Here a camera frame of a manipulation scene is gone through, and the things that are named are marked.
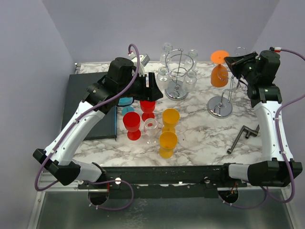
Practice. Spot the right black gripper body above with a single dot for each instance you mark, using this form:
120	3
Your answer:
246	69

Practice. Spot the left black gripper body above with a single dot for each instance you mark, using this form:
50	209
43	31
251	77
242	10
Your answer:
138	89

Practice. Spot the red plastic wine glass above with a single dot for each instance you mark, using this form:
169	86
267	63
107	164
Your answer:
148	109
132	122

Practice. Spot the blue plastic wine glass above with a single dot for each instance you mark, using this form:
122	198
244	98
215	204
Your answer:
126	105

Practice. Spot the dark orange wine glass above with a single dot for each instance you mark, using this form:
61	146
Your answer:
219	75

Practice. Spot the clear wine glass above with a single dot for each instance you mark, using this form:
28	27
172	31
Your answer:
151	129

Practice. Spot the yellow-orange wine glass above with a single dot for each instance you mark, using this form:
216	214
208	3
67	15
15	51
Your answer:
168	141

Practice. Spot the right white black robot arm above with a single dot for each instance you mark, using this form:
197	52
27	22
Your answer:
278	167

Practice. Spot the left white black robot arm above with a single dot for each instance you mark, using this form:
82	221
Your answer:
121	80

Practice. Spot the orange standing plastic wine glass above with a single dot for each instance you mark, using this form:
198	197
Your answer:
170	120

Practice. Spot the chrome bottle rack centre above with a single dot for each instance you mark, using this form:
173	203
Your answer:
175	90

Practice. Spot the chrome wine glass rack right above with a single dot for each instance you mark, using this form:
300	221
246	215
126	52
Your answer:
221	106

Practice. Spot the clear glass bottle front left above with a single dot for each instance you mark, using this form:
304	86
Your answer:
163	78

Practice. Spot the clear glass bottle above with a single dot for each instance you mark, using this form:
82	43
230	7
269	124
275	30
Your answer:
163	78
166	47
190	60
190	80

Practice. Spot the clear glass bottle front right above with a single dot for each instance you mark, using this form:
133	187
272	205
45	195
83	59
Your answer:
190	80

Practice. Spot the clear glass bottle back left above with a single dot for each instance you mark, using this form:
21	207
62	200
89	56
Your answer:
166	47

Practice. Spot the clear glass bottle back right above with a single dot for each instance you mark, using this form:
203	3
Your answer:
190	60

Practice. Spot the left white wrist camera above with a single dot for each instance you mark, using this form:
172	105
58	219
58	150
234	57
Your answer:
144	59

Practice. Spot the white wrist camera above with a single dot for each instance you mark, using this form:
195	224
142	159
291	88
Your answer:
275	49
144	59

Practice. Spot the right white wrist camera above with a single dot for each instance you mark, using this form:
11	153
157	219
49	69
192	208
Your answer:
275	49

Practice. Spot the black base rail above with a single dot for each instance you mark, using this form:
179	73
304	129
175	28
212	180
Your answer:
164	182

